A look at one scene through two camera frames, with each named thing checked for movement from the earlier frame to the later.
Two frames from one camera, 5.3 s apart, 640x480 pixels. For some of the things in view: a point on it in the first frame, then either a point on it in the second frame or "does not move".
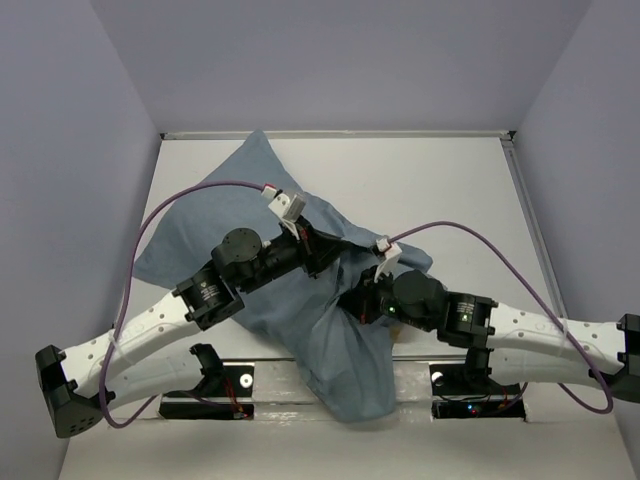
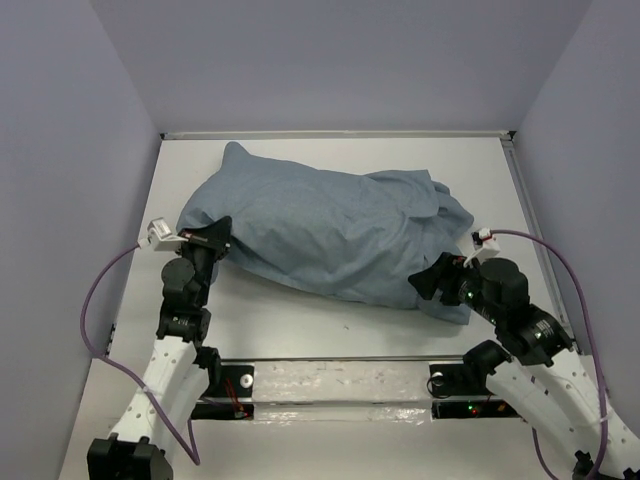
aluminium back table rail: x=347 y=134 does not move
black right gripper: x=360 y=300 → x=442 y=274
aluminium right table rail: x=535 y=221 does not move
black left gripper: x=316 y=250 → x=214 y=234
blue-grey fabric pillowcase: x=352 y=364 → x=358 y=234
